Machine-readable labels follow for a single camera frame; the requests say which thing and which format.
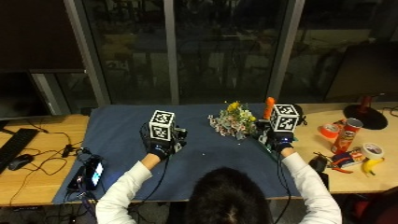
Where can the red chair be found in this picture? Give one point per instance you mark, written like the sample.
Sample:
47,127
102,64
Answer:
374,207

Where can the smartphone with lit screen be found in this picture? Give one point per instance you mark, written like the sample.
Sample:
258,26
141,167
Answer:
94,173

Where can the colourful snack packet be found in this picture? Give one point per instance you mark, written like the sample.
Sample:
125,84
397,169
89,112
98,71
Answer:
351,157

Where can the grey window post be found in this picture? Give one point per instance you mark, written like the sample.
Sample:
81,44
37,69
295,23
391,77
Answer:
88,53
286,49
170,53

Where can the orange tape roll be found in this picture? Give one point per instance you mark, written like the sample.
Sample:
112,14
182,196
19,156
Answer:
329,131

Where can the blue table cloth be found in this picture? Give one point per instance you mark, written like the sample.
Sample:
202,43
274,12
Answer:
198,168

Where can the person's left hand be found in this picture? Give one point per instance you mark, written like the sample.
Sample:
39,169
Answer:
156,146

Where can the black keyboard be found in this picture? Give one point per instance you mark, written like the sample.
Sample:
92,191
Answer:
15,146

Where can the mixed flower bouquet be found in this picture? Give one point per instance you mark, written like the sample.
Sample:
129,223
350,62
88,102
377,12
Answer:
234,123

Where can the small black pouch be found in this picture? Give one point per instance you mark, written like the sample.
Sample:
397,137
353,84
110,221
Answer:
318,163

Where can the white marker cube right glove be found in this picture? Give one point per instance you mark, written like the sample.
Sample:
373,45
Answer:
285,118

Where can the dark monitor with red stand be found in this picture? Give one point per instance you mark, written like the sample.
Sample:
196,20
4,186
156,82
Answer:
365,74

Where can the person's right hand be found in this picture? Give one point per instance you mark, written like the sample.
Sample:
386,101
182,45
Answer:
278,140

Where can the white marker cube glove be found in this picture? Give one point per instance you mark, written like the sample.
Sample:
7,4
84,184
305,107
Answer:
285,118
161,125

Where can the yellow banana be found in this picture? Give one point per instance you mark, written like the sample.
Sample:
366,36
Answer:
370,166

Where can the white tape roll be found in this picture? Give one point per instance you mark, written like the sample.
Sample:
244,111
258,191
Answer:
371,151

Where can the black battery pack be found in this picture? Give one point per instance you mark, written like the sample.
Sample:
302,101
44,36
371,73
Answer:
76,179

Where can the black power adapter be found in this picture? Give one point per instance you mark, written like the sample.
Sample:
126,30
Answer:
65,151

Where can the white marker cube left glove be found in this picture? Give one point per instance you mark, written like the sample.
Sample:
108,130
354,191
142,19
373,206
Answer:
161,125

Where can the black computer monitor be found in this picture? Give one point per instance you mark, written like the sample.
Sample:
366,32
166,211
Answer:
19,93

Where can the orange tube-shaped object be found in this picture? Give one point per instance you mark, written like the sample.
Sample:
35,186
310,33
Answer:
269,107

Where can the black computer mouse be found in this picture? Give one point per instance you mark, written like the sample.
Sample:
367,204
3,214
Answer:
20,161

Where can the red chips can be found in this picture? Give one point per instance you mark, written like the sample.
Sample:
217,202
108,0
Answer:
346,137

